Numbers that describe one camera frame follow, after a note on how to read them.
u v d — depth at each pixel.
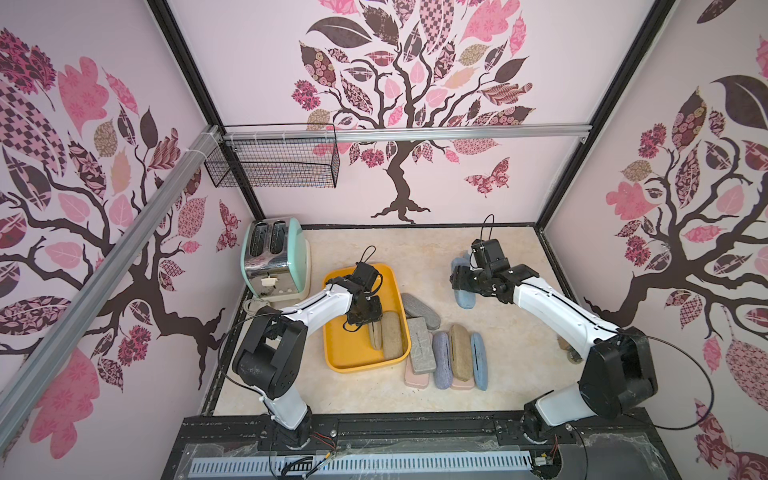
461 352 0.80
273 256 0.88
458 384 0.78
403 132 0.93
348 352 0.85
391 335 0.87
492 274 0.65
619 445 0.71
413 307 0.93
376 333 0.85
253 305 0.97
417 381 0.80
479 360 0.80
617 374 0.42
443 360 0.80
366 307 0.79
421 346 0.83
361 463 0.70
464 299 0.81
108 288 0.53
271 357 0.46
